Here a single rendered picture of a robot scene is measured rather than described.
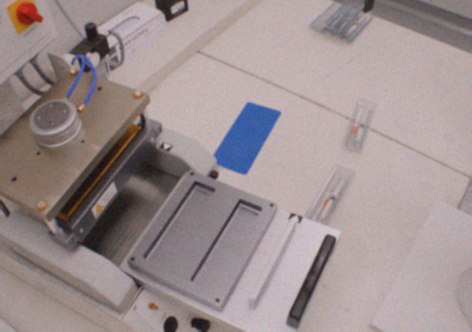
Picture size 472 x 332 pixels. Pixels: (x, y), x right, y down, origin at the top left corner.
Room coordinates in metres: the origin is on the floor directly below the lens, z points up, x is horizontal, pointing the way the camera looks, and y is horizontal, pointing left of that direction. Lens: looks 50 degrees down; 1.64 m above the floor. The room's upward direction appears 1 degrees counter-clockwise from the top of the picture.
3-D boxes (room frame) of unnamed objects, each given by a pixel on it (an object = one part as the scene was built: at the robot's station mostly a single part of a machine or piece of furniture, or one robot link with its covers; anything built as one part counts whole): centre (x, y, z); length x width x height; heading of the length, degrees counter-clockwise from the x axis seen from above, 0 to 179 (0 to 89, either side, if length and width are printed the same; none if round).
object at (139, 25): (1.16, 0.36, 0.83); 0.23 x 0.12 x 0.07; 142
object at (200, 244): (0.39, 0.07, 0.98); 0.20 x 0.17 x 0.03; 153
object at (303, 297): (0.30, -0.09, 0.99); 0.15 x 0.02 x 0.04; 153
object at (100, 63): (0.76, 0.32, 1.05); 0.15 x 0.05 x 0.15; 153
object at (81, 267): (0.35, 0.30, 0.96); 0.25 x 0.05 x 0.07; 63
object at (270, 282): (0.36, 0.03, 0.97); 0.30 x 0.22 x 0.08; 63
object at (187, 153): (0.59, 0.17, 0.96); 0.26 x 0.05 x 0.07; 63
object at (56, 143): (0.54, 0.32, 1.08); 0.31 x 0.24 x 0.13; 153
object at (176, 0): (1.31, 0.23, 0.83); 0.09 x 0.06 x 0.07; 136
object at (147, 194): (0.52, 0.33, 0.93); 0.46 x 0.35 x 0.01; 63
